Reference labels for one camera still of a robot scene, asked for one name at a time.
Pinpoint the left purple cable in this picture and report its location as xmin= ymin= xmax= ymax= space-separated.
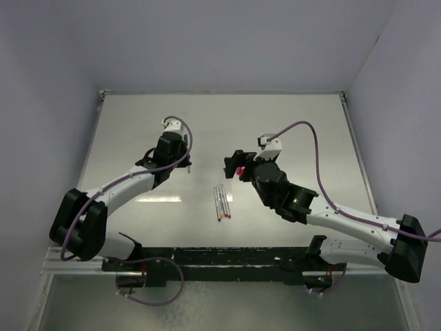
xmin=60 ymin=115 xmax=194 ymax=261

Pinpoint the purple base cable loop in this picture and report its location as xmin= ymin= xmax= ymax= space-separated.
xmin=115 ymin=257 xmax=185 ymax=307

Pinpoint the purple marker pen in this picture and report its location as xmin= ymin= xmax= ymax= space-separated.
xmin=219 ymin=186 xmax=228 ymax=218

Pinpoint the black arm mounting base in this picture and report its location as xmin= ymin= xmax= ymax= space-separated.
xmin=102 ymin=235 xmax=345 ymax=288

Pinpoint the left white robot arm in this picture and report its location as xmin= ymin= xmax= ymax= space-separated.
xmin=49 ymin=132 xmax=193 ymax=270

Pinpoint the blue marker pen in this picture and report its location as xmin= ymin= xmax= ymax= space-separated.
xmin=214 ymin=186 xmax=222 ymax=222

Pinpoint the yellow marker pen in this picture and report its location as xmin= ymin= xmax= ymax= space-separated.
xmin=216 ymin=185 xmax=225 ymax=219

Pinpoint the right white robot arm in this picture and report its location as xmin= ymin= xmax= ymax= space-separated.
xmin=224 ymin=150 xmax=428 ymax=283

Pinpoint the red marker pen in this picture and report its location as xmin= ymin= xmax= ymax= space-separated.
xmin=221 ymin=184 xmax=232 ymax=219

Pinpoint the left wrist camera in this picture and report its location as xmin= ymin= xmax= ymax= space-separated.
xmin=162 ymin=117 xmax=185 ymax=135

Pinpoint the green marker pen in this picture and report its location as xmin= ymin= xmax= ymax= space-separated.
xmin=183 ymin=134 xmax=192 ymax=174

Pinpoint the aluminium frame rail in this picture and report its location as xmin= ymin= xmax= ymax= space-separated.
xmin=41 ymin=247 xmax=103 ymax=276

